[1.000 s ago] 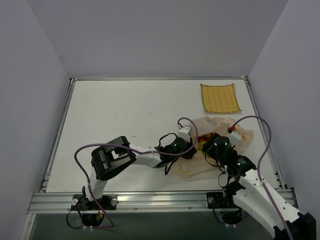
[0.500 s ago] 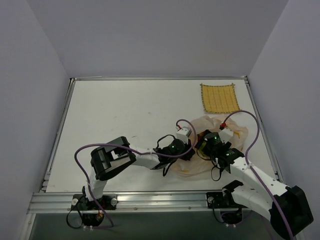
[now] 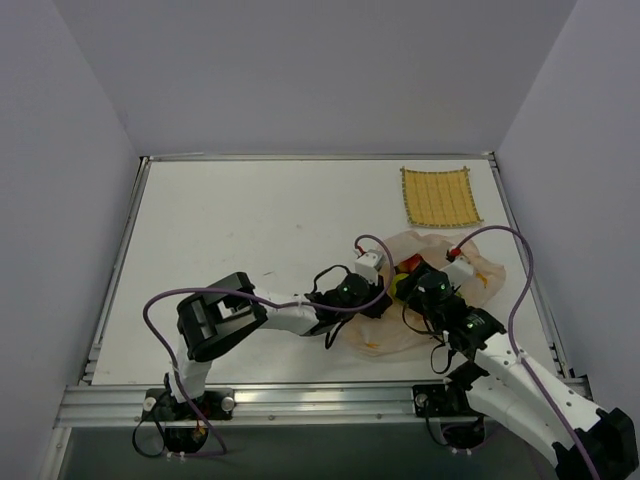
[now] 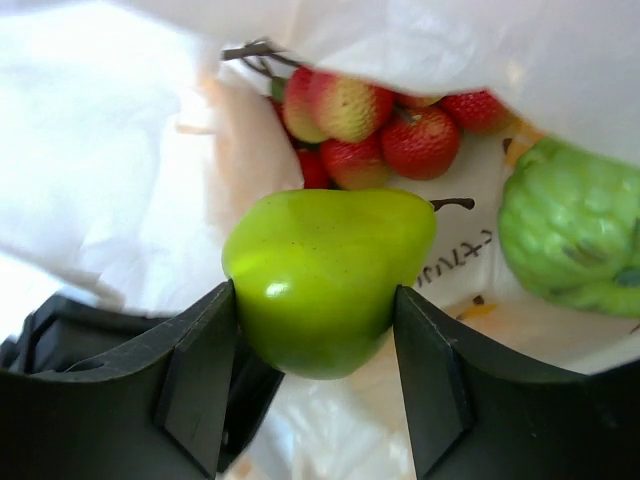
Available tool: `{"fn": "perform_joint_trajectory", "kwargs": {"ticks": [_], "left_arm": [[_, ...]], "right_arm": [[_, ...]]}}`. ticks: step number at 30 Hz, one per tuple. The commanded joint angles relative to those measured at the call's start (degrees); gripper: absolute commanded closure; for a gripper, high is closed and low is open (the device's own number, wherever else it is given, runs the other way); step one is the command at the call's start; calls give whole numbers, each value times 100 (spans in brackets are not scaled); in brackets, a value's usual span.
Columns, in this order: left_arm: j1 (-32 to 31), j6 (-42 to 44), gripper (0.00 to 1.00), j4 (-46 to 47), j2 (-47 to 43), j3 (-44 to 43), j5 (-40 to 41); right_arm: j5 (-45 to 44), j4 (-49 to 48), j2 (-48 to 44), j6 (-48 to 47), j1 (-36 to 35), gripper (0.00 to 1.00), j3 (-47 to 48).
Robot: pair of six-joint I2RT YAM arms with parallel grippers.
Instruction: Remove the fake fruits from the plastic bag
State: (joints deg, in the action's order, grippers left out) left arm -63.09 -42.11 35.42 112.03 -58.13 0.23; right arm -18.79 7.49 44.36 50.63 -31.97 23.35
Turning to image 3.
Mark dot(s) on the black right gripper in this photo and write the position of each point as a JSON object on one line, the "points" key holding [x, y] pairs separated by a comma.
{"points": [[413, 279]]}

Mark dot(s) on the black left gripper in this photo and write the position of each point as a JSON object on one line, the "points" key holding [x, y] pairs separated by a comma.
{"points": [[378, 296]]}

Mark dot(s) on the translucent printed plastic bag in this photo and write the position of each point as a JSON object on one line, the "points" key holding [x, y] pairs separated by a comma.
{"points": [[389, 335]]}

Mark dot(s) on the green fake apple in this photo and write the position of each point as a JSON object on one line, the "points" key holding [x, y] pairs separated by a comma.
{"points": [[397, 279]]}

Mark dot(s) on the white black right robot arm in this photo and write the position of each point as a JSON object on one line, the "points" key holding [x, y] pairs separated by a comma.
{"points": [[501, 380]]}

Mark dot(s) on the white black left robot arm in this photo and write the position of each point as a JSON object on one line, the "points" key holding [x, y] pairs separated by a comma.
{"points": [[212, 324]]}

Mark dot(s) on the red fake cherry tomatoes bunch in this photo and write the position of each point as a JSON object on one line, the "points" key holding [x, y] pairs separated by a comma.
{"points": [[409, 265]]}

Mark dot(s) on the yellow woven bamboo mat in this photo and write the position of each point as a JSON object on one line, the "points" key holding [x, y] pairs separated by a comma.
{"points": [[439, 199]]}

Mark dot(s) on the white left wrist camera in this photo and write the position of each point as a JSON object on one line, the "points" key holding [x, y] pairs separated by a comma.
{"points": [[369, 264]]}

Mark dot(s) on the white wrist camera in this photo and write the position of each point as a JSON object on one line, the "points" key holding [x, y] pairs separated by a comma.
{"points": [[369, 264], [458, 269]]}

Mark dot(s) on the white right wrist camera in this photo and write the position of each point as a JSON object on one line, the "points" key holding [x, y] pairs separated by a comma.
{"points": [[458, 269]]}

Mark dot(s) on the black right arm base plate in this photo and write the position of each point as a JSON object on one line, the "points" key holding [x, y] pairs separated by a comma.
{"points": [[439, 400]]}

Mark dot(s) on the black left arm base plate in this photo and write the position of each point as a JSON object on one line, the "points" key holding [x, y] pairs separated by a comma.
{"points": [[213, 404]]}

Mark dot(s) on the aluminium front frame rail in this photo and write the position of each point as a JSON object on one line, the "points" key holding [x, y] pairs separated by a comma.
{"points": [[256, 405]]}

